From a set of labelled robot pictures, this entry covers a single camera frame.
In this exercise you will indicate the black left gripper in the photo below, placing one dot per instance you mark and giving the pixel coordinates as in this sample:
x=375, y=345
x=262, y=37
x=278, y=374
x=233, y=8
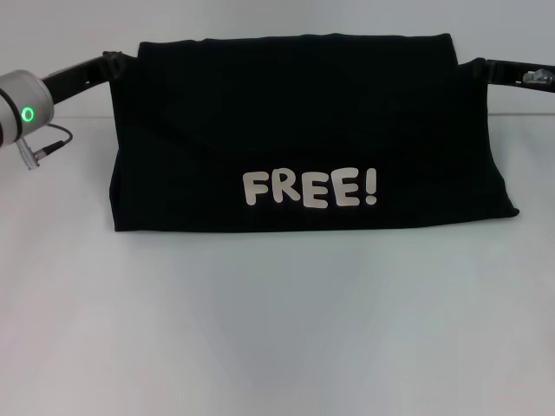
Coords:
x=73, y=80

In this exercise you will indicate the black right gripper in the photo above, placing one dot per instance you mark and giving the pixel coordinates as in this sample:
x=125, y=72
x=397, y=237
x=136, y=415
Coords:
x=511, y=76

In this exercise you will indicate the black t-shirt with FREE print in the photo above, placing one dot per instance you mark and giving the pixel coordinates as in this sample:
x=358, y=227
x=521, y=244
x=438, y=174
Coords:
x=303, y=121

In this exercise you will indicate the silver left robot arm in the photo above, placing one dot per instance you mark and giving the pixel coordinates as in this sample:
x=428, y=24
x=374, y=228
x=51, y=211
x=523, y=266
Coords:
x=21, y=93

